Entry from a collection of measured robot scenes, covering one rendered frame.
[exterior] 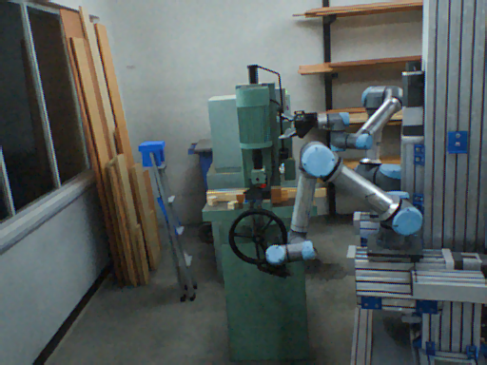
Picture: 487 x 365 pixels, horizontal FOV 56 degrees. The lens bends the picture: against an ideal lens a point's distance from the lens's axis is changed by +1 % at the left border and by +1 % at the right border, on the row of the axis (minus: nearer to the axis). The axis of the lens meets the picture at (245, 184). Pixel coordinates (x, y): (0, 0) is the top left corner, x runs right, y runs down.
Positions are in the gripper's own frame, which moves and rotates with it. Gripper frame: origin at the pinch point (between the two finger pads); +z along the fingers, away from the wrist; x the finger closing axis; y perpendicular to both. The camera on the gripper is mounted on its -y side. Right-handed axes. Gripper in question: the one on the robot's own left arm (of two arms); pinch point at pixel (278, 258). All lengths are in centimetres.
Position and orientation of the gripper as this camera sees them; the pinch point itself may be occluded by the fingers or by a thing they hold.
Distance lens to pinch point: 218.2
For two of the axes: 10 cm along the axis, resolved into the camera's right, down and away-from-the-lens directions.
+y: 0.2, 9.6, -2.7
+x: 9.9, -0.5, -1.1
